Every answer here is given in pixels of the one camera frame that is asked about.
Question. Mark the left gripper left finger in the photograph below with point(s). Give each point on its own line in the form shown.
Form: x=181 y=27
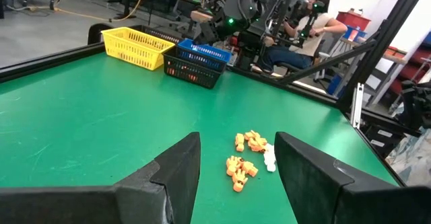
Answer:
x=134 y=204

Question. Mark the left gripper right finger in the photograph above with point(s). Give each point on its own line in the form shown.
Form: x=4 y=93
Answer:
x=330 y=197

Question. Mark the small white ghost figure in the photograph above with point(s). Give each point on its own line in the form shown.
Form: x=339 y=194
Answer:
x=269 y=158

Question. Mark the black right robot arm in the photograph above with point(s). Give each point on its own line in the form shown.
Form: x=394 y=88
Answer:
x=242 y=2

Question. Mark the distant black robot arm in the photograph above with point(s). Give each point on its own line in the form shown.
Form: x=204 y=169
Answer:
x=308 y=25

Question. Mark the blue plastic basket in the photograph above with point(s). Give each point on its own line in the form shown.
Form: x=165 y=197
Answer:
x=202 y=54

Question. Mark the black plastic basket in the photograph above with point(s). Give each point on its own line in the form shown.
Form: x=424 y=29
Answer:
x=158 y=33
x=192 y=72

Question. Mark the black box white labels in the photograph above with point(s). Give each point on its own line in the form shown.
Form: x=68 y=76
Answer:
x=384 y=140

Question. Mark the yellow plastic basket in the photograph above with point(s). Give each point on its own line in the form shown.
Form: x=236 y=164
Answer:
x=134 y=49

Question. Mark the patterned white blue cloth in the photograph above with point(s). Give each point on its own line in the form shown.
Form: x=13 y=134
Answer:
x=410 y=160

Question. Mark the white aluminium bar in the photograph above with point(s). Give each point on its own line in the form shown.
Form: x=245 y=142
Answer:
x=357 y=104

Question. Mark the person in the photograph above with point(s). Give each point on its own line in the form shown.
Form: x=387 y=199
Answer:
x=313 y=39

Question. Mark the grey office chair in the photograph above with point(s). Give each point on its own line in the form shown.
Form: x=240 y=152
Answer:
x=323 y=54

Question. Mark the black bundled equipment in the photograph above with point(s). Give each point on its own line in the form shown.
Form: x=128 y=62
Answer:
x=415 y=104

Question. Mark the blue storage bin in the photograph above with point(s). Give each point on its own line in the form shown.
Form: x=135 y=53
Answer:
x=353 y=34

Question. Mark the red storage bin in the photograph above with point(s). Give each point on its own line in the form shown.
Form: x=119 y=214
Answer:
x=353 y=19

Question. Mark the red shelf rack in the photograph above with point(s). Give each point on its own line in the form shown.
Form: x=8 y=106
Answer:
x=409 y=71

